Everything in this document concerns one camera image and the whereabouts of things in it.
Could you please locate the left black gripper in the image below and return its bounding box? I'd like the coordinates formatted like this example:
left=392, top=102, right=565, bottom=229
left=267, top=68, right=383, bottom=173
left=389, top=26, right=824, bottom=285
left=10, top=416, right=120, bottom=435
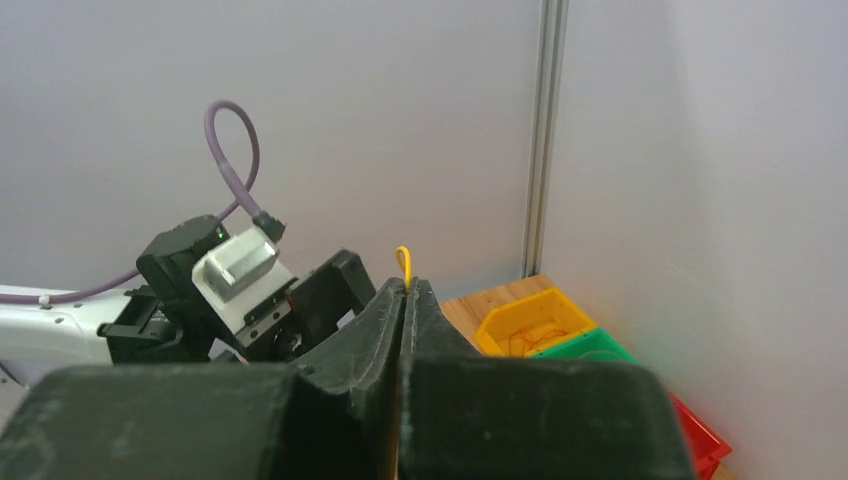
left=235, top=249, right=376, bottom=363

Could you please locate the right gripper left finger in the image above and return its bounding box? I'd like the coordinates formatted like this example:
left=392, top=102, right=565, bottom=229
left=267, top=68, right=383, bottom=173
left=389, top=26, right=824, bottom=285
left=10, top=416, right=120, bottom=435
left=1, top=278, right=406, bottom=479

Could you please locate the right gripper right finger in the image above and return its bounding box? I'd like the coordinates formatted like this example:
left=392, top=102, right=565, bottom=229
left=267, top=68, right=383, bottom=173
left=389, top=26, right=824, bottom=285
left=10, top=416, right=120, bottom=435
left=399, top=279, right=696, bottom=479

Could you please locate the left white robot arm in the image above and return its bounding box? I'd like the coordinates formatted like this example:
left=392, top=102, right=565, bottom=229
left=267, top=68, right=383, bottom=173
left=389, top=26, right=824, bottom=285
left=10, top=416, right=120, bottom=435
left=1, top=215, right=375, bottom=386

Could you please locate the yellow plastic bin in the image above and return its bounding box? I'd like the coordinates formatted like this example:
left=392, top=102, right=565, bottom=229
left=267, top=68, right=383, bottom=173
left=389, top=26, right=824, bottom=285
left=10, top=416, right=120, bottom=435
left=474, top=287, right=597, bottom=357

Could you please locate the green plastic bin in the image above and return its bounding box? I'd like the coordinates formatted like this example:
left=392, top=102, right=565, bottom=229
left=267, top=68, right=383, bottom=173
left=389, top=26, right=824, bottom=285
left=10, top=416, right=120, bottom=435
left=535, top=328, right=637, bottom=364

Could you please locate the red plastic bin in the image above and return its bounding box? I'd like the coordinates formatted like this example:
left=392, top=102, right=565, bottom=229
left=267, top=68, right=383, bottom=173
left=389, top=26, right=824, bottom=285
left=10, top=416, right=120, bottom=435
left=669, top=392, right=733, bottom=480

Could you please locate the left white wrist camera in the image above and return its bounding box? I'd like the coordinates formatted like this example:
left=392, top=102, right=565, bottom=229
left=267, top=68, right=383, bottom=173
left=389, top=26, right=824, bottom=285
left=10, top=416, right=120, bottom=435
left=191, top=226, right=296, bottom=334

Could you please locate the left purple robot hose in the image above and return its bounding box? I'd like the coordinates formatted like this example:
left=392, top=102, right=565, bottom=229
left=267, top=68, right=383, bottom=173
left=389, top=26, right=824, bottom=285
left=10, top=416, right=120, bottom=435
left=0, top=99, right=287, bottom=307

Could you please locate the corner aluminium post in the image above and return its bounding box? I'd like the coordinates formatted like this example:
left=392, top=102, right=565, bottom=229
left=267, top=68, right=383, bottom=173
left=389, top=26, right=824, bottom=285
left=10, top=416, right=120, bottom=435
left=521, top=0, right=569, bottom=278

